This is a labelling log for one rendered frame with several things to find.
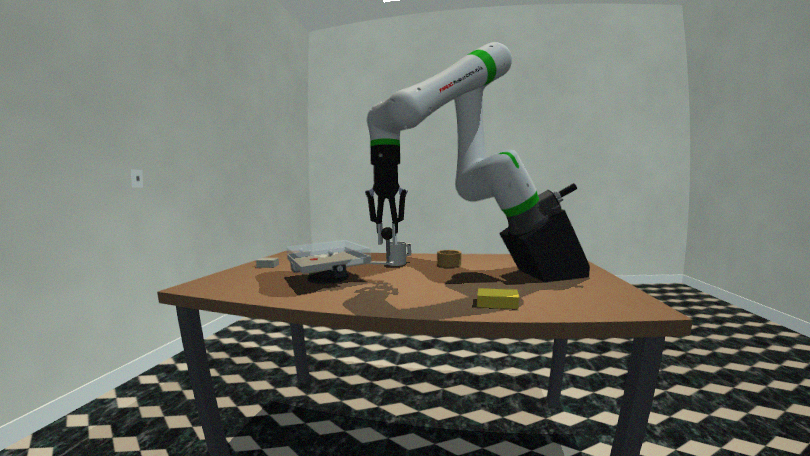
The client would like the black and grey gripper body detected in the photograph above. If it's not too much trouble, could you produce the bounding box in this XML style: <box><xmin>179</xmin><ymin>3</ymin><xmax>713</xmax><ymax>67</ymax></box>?
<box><xmin>373</xmin><ymin>164</ymin><xmax>400</xmax><ymax>199</ymax></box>

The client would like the grey mug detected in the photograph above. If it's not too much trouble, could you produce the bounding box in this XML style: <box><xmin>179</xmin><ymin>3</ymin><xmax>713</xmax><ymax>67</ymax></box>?
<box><xmin>390</xmin><ymin>241</ymin><xmax>411</xmax><ymax>266</ymax></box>

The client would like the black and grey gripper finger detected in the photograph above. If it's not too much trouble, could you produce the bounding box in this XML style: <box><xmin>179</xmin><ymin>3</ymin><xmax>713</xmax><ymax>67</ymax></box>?
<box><xmin>365</xmin><ymin>188</ymin><xmax>385</xmax><ymax>245</ymax></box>
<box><xmin>387</xmin><ymin>187</ymin><xmax>408</xmax><ymax>245</ymax></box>

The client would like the yellow rectangular block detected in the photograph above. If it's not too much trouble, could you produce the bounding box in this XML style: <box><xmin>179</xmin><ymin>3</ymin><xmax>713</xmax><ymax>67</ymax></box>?
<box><xmin>477</xmin><ymin>288</ymin><xmax>519</xmax><ymax>309</ymax></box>

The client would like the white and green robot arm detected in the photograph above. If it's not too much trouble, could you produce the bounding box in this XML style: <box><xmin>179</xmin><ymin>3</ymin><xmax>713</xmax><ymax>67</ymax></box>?
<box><xmin>367</xmin><ymin>42</ymin><xmax>577</xmax><ymax>235</ymax></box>

